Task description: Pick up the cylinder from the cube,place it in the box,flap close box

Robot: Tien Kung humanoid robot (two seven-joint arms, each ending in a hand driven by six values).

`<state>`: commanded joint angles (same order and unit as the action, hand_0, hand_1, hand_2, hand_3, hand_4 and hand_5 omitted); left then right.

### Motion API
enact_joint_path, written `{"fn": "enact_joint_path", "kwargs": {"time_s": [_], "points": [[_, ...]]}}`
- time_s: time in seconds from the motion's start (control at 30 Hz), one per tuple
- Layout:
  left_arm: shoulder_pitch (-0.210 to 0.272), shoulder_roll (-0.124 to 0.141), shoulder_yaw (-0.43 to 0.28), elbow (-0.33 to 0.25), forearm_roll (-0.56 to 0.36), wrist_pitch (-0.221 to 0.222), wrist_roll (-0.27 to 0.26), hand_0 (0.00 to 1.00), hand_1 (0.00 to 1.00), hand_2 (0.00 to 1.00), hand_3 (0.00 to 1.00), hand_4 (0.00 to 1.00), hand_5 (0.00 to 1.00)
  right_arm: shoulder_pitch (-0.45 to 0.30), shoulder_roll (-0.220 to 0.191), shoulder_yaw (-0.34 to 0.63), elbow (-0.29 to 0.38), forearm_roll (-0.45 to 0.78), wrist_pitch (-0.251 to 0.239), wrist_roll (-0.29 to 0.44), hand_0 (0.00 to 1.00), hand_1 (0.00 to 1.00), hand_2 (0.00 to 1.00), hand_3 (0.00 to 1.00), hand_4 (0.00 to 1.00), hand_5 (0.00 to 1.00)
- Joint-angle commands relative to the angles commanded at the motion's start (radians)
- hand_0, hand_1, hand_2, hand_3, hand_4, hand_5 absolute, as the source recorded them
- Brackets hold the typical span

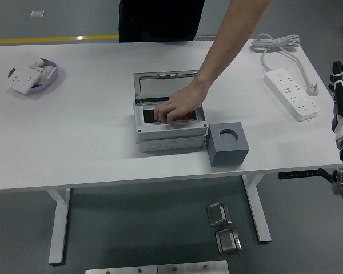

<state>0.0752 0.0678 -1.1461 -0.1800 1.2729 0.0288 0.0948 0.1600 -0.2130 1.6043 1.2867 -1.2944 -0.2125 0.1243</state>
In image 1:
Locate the person's left hand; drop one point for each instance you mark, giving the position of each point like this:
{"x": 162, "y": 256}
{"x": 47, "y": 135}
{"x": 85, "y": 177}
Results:
{"x": 183, "y": 102}

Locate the orange cylinder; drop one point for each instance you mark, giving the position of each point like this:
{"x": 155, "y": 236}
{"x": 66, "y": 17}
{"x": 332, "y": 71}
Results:
{"x": 188, "y": 116}

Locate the grey junction box with lid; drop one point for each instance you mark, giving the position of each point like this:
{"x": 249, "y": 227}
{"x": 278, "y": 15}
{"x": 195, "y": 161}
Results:
{"x": 168, "y": 135}

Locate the person's left forearm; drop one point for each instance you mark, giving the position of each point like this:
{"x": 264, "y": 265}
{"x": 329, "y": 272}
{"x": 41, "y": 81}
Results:
{"x": 228, "y": 42}

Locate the grey cube with round hole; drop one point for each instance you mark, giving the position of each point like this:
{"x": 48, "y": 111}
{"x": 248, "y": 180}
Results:
{"x": 228, "y": 155}

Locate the brown floor cover plate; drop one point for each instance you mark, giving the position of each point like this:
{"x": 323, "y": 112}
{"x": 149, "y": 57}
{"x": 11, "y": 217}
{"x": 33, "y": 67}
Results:
{"x": 205, "y": 37}

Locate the black table control panel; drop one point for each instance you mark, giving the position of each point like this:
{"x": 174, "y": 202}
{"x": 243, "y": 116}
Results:
{"x": 294, "y": 174}

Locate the open metal floor block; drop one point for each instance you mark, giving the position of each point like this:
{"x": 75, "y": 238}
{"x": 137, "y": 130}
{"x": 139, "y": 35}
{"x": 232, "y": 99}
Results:
{"x": 218, "y": 214}

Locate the white table leg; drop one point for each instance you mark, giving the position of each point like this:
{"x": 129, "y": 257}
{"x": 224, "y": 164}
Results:
{"x": 58, "y": 228}
{"x": 260, "y": 217}

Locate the yellow floor tape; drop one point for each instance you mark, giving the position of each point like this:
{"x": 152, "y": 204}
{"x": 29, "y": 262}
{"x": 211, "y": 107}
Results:
{"x": 60, "y": 38}

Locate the small printed socket plate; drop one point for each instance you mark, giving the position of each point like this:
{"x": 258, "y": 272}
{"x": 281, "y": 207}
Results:
{"x": 47, "y": 72}

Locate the purple oval tray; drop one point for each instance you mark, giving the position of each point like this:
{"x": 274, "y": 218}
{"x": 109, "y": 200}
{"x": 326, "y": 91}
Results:
{"x": 44, "y": 87}

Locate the closed metal floor block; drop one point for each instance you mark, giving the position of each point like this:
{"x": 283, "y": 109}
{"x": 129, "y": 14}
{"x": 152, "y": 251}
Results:
{"x": 228, "y": 241}

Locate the small grey floor square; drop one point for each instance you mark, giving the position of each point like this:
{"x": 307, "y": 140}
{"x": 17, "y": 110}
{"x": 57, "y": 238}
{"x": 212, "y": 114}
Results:
{"x": 37, "y": 14}

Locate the white wall switch plate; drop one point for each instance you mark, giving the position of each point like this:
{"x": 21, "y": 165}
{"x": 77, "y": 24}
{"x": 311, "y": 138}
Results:
{"x": 25, "y": 62}

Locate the large white wall socket plate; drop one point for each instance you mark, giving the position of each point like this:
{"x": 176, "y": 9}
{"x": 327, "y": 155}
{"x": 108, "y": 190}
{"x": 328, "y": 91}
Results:
{"x": 21, "y": 80}

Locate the metal base plate with screws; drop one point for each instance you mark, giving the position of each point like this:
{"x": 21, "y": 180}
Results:
{"x": 191, "y": 268}

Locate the long metal base plate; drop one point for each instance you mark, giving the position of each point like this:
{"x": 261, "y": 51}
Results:
{"x": 120, "y": 270}

